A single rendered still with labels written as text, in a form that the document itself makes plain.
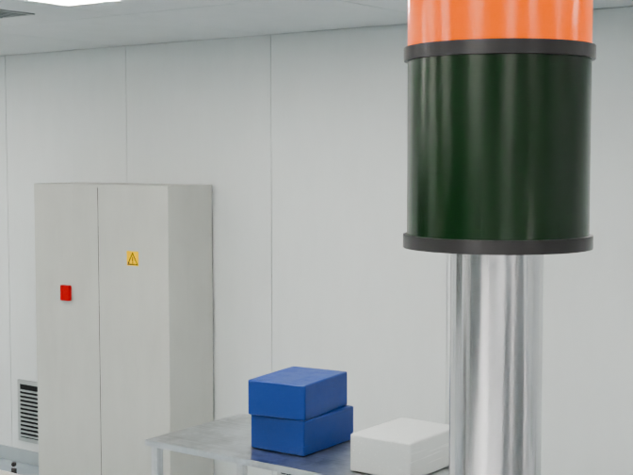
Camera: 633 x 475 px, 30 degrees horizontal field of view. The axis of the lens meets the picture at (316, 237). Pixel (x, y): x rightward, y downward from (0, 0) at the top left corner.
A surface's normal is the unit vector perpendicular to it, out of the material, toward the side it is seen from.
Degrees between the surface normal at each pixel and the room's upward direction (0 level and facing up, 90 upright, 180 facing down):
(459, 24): 90
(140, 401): 90
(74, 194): 90
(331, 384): 90
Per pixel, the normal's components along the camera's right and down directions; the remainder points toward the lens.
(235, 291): -0.59, 0.06
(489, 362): -0.24, 0.07
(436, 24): -0.76, 0.04
